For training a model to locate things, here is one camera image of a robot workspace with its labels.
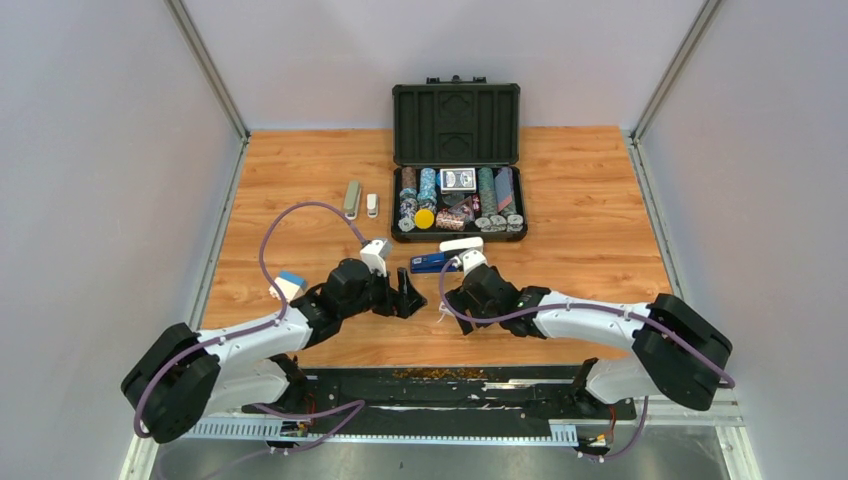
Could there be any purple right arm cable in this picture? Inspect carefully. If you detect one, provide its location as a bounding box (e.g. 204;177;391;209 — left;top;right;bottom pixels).
438;256;737;390

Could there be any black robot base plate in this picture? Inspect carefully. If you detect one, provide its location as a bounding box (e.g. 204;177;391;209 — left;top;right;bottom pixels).
268;365;637;433

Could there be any aluminium slotted rail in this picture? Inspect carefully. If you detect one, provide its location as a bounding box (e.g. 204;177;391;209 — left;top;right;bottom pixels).
183;415;578;447

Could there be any small white stapler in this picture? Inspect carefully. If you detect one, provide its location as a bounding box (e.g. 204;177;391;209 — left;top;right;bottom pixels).
366;193;379;218

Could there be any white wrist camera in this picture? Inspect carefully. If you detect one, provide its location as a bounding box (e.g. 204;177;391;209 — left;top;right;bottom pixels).
359;238;393;277
457;249;488;276

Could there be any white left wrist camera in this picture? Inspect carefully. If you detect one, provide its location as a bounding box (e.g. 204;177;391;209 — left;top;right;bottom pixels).
359;238;393;277

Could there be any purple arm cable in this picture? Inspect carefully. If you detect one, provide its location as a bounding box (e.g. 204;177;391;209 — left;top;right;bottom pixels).
438;256;737;390
133;201;370;440

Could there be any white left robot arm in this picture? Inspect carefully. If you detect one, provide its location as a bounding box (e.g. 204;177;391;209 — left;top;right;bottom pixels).
120;259;427;444

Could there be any yellow poker chip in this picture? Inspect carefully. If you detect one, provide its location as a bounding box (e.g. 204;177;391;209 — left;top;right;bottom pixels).
414;208;435;230

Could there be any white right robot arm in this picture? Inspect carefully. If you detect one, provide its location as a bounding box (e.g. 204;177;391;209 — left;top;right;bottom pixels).
439;263;736;418

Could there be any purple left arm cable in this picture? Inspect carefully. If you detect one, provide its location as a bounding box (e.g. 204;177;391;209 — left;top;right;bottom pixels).
133;201;370;440

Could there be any blue playing card deck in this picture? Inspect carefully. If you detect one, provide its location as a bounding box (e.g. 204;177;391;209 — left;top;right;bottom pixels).
439;168;478;194

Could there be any white and blue staple box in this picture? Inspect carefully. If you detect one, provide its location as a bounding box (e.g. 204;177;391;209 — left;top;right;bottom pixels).
268;270;308;302

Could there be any grey-green stapler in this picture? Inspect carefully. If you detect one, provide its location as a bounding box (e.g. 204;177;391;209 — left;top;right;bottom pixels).
342;180;362;221

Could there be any black poker chip case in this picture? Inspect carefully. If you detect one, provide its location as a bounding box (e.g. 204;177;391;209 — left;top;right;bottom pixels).
390;77;529;243

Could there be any blue stapler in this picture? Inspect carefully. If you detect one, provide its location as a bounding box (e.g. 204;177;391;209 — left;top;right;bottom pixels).
409;251;462;274

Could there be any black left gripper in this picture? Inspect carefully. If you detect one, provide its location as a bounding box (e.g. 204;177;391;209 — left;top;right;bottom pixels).
341;265;428;321

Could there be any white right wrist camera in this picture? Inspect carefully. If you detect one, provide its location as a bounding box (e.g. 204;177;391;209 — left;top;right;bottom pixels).
457;249;488;276

